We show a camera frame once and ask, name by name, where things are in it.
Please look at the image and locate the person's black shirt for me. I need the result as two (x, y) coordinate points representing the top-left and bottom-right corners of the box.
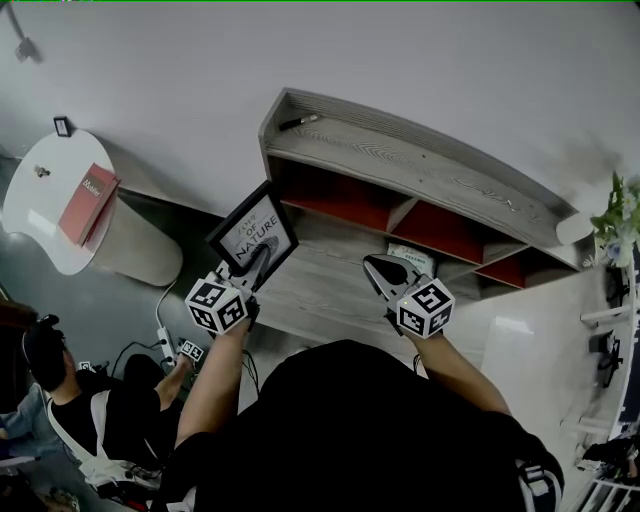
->
(158, 338), (566, 512)

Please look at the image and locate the wooden staircase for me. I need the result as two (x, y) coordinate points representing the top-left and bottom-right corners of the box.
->
(0, 299), (39, 331)

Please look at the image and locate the black framed nature picture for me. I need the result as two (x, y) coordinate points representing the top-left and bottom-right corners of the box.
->
(206, 179), (300, 292)

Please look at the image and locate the person's right forearm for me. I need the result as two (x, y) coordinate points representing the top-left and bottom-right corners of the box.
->
(402, 332), (512, 416)

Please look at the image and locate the white power cable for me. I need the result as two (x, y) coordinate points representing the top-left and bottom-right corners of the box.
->
(154, 277), (181, 331)

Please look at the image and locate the black pen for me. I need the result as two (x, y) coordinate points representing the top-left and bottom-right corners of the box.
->
(277, 113), (320, 132)

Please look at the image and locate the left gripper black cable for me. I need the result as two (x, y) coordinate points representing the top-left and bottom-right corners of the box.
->
(242, 349), (261, 391)

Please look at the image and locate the white vase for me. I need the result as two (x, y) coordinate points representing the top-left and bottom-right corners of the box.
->
(554, 212), (596, 247)

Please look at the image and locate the black floor cable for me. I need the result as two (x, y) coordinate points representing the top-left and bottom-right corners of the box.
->
(109, 339), (171, 381)

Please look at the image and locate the grey wooden wall shelf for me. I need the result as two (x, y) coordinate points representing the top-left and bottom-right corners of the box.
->
(258, 87), (581, 291)

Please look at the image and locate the artificial flower bouquet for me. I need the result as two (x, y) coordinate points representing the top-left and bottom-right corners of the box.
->
(582, 172), (640, 269)

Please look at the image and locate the grey wall conduit box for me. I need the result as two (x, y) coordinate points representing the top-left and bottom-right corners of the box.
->
(4, 2), (44, 64)

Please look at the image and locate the white round side table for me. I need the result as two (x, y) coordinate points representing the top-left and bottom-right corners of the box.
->
(1, 128), (184, 289)

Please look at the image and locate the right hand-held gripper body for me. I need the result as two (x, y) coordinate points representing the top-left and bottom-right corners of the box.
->
(383, 277), (457, 342)

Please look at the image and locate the person's left forearm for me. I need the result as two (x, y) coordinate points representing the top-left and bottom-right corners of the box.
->
(173, 319), (251, 449)

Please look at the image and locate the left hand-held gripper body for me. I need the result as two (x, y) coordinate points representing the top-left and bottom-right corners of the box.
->
(183, 264), (262, 337)

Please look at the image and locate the red book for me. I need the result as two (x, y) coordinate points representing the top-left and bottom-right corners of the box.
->
(57, 162), (122, 249)

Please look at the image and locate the white power strip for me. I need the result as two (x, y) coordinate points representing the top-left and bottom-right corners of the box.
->
(156, 327), (176, 366)

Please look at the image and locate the white wet wipes pack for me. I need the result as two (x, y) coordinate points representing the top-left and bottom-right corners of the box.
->
(385, 242), (436, 276)

